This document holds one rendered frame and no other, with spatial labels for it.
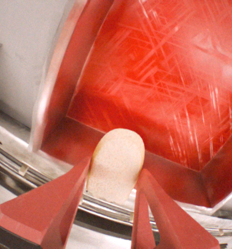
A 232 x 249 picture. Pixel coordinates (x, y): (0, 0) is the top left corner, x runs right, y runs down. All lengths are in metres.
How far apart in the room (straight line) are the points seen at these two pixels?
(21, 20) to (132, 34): 0.19
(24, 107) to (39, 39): 0.13
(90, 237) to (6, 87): 0.43
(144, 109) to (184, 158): 0.13
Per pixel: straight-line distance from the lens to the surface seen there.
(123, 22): 0.23
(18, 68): 0.30
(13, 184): 0.55
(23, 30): 0.29
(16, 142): 0.32
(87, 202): 0.39
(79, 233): 0.48
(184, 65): 0.24
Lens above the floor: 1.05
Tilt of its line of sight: 61 degrees down
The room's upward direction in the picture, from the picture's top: 169 degrees counter-clockwise
